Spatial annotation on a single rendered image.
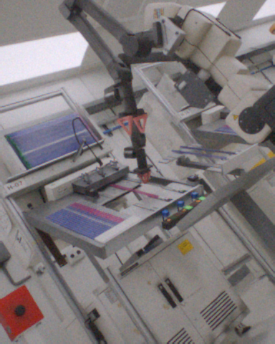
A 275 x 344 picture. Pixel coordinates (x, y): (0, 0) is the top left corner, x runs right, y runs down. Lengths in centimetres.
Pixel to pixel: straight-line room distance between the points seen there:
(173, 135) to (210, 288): 139
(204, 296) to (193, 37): 133
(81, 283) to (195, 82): 259
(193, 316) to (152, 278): 27
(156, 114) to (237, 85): 182
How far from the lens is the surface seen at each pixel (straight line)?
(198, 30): 171
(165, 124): 338
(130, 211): 211
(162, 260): 230
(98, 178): 246
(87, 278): 393
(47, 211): 235
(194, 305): 231
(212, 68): 174
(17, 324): 180
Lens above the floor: 46
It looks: 15 degrees up
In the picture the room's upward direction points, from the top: 37 degrees counter-clockwise
